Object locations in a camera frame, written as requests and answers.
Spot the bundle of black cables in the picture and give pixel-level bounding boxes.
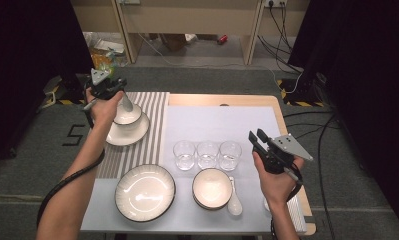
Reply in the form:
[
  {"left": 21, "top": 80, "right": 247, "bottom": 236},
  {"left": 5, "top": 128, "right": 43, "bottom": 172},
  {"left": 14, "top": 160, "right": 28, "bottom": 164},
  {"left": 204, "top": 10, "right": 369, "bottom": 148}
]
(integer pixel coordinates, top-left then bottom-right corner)
[{"left": 256, "top": 4, "right": 304, "bottom": 75}]

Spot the white wall socket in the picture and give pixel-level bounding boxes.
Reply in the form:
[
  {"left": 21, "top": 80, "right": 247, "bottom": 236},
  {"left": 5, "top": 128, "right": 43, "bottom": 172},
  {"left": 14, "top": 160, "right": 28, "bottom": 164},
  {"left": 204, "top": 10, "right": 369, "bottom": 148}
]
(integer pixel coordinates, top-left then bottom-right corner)
[{"left": 263, "top": 0, "right": 288, "bottom": 9}]

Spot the row of white chopsticks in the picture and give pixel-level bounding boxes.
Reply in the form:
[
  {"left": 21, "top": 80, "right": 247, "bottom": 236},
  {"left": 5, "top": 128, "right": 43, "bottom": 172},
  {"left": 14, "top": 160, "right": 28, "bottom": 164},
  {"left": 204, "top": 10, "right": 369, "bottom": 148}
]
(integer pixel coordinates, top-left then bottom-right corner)
[{"left": 286, "top": 194, "right": 309, "bottom": 234}]

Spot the pale table sheet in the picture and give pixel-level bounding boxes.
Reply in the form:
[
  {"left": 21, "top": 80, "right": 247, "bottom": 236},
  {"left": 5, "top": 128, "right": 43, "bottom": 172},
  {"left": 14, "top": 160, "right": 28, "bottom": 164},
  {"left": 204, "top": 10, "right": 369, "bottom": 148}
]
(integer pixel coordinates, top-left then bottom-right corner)
[{"left": 80, "top": 105, "right": 309, "bottom": 234}]

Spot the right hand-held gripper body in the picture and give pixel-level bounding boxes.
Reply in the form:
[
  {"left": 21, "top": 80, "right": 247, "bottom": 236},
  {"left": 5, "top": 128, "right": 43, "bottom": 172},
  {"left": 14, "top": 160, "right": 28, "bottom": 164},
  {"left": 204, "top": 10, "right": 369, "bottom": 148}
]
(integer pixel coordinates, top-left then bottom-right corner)
[{"left": 260, "top": 133, "right": 314, "bottom": 175}]

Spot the black stand base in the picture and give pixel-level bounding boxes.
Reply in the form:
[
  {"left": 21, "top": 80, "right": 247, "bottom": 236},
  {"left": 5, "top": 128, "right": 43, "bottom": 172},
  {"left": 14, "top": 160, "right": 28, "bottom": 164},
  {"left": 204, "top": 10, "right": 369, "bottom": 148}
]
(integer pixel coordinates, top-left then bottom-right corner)
[
  {"left": 300, "top": 71, "right": 330, "bottom": 101},
  {"left": 60, "top": 73, "right": 85, "bottom": 101}
]

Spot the silver cable plug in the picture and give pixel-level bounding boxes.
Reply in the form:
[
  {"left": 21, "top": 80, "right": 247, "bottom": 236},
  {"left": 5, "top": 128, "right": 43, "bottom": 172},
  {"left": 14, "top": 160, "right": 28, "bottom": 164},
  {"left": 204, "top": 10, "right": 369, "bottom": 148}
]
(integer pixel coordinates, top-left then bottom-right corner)
[
  {"left": 82, "top": 99, "right": 99, "bottom": 112},
  {"left": 282, "top": 166, "right": 303, "bottom": 183}
]

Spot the yellow green plastic bag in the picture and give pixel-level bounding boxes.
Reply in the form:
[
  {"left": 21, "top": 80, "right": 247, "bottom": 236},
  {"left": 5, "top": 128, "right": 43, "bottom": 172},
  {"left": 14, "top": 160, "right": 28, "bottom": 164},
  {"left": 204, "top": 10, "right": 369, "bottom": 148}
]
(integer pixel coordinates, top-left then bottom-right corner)
[{"left": 90, "top": 49, "right": 120, "bottom": 79}]

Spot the white dark-rimmed plate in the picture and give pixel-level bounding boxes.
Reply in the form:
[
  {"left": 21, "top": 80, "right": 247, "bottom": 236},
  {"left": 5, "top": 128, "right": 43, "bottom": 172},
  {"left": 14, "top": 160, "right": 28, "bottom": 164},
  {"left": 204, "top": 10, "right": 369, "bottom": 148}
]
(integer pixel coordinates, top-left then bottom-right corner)
[
  {"left": 105, "top": 111, "right": 151, "bottom": 147},
  {"left": 114, "top": 163, "right": 177, "bottom": 223}
]

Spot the person's right hand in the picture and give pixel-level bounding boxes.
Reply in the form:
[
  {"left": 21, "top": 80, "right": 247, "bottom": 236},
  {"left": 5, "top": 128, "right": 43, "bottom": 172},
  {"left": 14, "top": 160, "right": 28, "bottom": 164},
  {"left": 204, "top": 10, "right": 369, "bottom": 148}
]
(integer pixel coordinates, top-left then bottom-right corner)
[{"left": 252, "top": 152, "right": 305, "bottom": 208}]

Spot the black floor cable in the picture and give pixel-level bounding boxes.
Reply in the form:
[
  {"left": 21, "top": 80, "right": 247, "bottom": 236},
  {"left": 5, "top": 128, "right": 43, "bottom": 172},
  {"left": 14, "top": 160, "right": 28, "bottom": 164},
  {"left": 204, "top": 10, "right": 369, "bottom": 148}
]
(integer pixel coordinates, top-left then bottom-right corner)
[
  {"left": 282, "top": 109, "right": 342, "bottom": 141},
  {"left": 316, "top": 113, "right": 342, "bottom": 240}
]

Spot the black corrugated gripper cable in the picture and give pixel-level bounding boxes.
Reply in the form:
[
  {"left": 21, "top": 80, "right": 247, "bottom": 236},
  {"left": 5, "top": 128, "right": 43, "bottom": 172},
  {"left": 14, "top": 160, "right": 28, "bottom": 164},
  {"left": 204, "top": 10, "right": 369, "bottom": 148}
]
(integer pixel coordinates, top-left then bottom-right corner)
[
  {"left": 270, "top": 168, "right": 304, "bottom": 240},
  {"left": 36, "top": 84, "right": 106, "bottom": 229}
]

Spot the black curtain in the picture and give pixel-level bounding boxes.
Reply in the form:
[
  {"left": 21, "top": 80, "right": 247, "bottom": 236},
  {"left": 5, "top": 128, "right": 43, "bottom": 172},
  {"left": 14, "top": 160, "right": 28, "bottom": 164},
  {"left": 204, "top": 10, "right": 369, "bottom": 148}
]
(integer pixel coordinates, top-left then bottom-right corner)
[
  {"left": 0, "top": 0, "right": 96, "bottom": 168},
  {"left": 288, "top": 0, "right": 399, "bottom": 234}
]

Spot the brown cardboard box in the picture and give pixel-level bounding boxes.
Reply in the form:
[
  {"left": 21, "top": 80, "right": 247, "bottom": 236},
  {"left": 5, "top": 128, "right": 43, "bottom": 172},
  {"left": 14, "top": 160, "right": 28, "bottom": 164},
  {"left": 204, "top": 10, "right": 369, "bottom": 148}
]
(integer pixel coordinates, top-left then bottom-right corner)
[{"left": 159, "top": 33, "right": 190, "bottom": 52}]

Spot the person's left hand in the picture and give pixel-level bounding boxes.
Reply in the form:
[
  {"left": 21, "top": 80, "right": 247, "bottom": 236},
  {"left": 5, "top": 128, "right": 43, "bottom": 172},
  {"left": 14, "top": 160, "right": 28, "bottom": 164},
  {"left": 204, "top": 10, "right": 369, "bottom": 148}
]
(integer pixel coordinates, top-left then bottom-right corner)
[{"left": 85, "top": 90, "right": 125, "bottom": 130}]

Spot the white dark-rimmed bowl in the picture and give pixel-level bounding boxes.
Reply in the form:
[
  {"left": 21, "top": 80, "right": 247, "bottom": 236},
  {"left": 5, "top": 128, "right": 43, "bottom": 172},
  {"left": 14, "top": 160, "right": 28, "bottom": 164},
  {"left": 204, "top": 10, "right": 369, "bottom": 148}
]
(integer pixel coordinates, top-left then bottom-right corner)
[
  {"left": 192, "top": 194, "right": 233, "bottom": 212},
  {"left": 191, "top": 167, "right": 234, "bottom": 210},
  {"left": 112, "top": 103, "right": 143, "bottom": 126}
]

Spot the clear plastic bag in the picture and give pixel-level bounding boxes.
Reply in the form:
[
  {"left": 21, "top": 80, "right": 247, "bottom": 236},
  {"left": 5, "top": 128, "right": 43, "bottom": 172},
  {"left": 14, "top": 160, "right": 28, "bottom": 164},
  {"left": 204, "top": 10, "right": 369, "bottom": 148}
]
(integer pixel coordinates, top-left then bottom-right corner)
[{"left": 83, "top": 31, "right": 128, "bottom": 57}]

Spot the grey striped placemat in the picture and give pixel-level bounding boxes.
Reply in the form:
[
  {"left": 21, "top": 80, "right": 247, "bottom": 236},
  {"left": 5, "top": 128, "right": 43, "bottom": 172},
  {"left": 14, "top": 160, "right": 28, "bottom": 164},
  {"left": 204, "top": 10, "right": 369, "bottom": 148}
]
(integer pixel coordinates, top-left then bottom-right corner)
[{"left": 96, "top": 91, "right": 171, "bottom": 180}]

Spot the yellow black hazard tape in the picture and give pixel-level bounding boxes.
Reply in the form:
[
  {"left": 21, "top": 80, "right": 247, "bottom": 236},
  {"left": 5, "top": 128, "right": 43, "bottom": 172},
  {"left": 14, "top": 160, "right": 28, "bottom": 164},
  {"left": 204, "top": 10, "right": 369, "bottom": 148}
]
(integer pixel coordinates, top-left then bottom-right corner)
[
  {"left": 276, "top": 79, "right": 325, "bottom": 108},
  {"left": 41, "top": 84, "right": 88, "bottom": 106}
]

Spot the clear drinking glass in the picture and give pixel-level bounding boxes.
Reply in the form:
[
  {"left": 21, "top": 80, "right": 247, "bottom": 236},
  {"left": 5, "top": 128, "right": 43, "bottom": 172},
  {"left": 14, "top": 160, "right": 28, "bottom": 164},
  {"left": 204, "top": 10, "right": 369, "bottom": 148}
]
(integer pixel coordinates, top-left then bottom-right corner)
[
  {"left": 172, "top": 139, "right": 197, "bottom": 172},
  {"left": 219, "top": 140, "right": 243, "bottom": 172},
  {"left": 196, "top": 140, "right": 220, "bottom": 170}
]

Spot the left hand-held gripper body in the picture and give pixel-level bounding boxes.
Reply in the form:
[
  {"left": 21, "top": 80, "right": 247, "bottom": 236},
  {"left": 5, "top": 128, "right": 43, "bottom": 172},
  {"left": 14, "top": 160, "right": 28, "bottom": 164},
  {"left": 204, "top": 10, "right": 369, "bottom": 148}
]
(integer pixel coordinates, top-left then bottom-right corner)
[{"left": 83, "top": 68, "right": 117, "bottom": 101}]

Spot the white floor cable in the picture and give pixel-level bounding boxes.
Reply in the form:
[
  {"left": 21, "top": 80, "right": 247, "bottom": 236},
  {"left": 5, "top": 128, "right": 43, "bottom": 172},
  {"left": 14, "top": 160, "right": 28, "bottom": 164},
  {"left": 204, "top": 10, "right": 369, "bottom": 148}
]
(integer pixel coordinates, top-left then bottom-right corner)
[{"left": 266, "top": 66, "right": 305, "bottom": 95}]

